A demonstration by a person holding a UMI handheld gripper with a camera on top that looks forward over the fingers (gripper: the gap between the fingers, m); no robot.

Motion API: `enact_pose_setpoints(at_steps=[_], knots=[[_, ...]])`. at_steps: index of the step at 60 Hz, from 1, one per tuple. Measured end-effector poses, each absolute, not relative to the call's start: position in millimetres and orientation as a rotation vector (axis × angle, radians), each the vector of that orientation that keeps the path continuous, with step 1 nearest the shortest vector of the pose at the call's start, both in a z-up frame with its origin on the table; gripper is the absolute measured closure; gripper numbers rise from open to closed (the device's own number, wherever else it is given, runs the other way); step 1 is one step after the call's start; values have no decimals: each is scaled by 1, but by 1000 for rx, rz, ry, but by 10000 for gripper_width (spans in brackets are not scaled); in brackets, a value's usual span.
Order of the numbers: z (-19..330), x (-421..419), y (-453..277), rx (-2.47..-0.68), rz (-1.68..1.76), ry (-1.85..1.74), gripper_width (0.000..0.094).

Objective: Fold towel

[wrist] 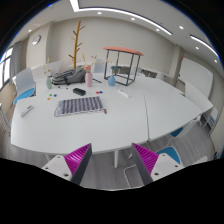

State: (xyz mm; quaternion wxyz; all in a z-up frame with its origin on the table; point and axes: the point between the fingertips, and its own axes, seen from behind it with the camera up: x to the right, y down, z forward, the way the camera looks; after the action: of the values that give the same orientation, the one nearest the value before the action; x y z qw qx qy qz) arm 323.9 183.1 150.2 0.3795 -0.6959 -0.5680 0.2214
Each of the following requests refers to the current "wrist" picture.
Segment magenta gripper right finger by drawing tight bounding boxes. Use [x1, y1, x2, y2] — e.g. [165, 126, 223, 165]
[131, 142, 184, 186]

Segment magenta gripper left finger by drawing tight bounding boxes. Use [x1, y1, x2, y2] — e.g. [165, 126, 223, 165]
[41, 143, 93, 186]

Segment striped grey towel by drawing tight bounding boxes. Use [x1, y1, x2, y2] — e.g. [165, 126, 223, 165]
[54, 96, 105, 117]

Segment white chair blue seat right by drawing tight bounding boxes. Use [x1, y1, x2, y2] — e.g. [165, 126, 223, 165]
[157, 117, 200, 164]

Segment white chair blue seat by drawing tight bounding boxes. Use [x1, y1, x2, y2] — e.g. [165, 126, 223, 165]
[13, 68, 36, 104]
[157, 117, 200, 164]

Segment white table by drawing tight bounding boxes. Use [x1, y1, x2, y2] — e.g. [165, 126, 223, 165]
[11, 74, 204, 155]

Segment black eraser box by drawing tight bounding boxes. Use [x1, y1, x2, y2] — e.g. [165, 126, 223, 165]
[73, 88, 86, 96]

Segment white remote marker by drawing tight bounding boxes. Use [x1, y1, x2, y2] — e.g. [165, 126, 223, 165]
[20, 105, 34, 117]

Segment small coloured magnets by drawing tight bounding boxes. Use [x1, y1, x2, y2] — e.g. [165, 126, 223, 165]
[47, 94, 57, 100]

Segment pink vase with flowers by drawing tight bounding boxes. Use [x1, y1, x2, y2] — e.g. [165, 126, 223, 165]
[82, 55, 95, 87]

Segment green vase with flowers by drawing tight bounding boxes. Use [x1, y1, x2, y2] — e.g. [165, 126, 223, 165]
[43, 56, 52, 89]

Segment grey backpack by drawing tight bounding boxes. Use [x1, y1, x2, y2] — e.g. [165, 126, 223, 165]
[52, 68, 86, 85]

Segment blue vase with flowers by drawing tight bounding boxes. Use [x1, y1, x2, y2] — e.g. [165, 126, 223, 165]
[106, 58, 118, 86]

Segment white chair blue seat left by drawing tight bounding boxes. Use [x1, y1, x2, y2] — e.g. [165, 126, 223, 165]
[13, 68, 36, 104]

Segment wooden coat tree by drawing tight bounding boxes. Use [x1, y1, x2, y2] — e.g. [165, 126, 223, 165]
[68, 19, 85, 68]

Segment whiteboard on right wall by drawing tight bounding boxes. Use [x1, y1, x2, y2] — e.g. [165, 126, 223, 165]
[179, 58, 213, 97]

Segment black frame orange top stand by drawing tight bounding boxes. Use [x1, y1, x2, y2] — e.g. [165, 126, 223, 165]
[104, 46, 143, 86]

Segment round wall clock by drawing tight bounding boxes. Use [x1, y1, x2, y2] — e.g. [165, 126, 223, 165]
[32, 35, 41, 45]

